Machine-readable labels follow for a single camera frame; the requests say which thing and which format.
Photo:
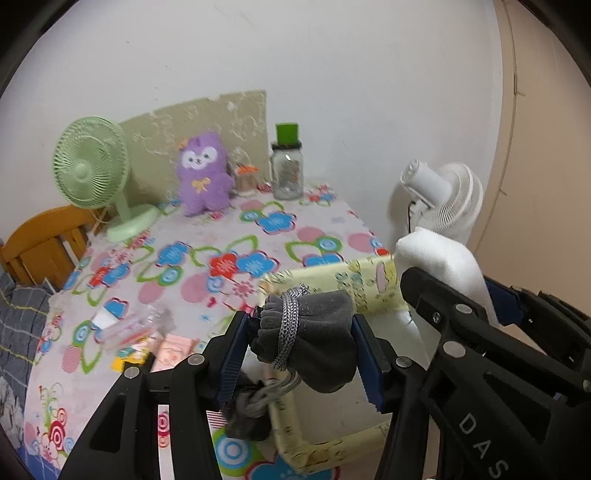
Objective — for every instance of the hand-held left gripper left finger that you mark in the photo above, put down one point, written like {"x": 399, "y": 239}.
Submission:
{"x": 233, "y": 357}

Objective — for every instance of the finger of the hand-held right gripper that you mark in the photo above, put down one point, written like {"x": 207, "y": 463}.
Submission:
{"x": 503, "y": 302}
{"x": 443, "y": 300}

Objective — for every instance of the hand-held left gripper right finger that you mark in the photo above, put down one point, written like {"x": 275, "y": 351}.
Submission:
{"x": 369, "y": 364}

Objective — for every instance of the white foam sponge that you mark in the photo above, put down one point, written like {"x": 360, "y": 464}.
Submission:
{"x": 438, "y": 254}

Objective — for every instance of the pink package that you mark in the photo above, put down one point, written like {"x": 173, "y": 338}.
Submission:
{"x": 173, "y": 350}

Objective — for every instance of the yellow patterned storage box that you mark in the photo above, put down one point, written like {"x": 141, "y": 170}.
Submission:
{"x": 360, "y": 281}

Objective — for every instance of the yellow packet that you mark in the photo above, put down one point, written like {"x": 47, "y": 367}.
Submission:
{"x": 127, "y": 357}

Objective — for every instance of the white standing fan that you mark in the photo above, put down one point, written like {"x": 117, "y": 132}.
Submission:
{"x": 452, "y": 198}

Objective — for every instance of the clear plastic pack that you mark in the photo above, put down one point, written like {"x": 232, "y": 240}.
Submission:
{"x": 134, "y": 327}

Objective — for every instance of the floral tablecloth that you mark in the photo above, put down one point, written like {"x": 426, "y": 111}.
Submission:
{"x": 277, "y": 240}

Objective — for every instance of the beige door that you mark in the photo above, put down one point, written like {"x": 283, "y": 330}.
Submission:
{"x": 545, "y": 161}

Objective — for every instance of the small jar with orange lid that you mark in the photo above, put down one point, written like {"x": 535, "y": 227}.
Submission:
{"x": 246, "y": 184}

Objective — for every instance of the purple plush toy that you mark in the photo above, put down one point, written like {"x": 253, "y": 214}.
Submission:
{"x": 203, "y": 184}

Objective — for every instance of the glass jar with green lid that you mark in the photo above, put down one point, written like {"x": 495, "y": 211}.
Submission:
{"x": 286, "y": 175}

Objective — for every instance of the grey plaid pillow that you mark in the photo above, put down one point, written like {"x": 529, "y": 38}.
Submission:
{"x": 18, "y": 323}

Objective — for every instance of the green desk fan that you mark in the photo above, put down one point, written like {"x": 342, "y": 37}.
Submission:
{"x": 90, "y": 170}

